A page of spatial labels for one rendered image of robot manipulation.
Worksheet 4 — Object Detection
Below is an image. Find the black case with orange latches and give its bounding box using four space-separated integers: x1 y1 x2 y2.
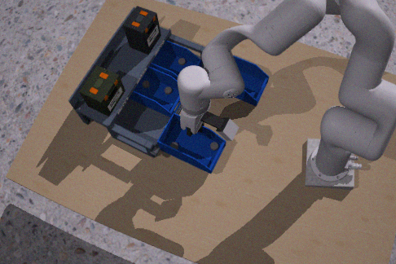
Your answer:
123 6 161 55

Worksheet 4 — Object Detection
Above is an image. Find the dark green case with orange latches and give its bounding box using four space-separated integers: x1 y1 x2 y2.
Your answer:
79 66 125 117

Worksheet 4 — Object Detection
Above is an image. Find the blue bin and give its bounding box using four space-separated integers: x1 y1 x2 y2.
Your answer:
129 67 181 117
157 113 224 173
149 40 200 80
233 55 267 106

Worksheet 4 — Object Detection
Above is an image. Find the dark grey shelf rack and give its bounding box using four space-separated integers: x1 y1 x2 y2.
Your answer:
68 7 205 158

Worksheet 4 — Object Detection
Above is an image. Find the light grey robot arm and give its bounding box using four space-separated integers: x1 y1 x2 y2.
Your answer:
177 0 396 182

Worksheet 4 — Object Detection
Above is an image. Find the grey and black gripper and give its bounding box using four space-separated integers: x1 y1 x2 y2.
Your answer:
180 108 205 137

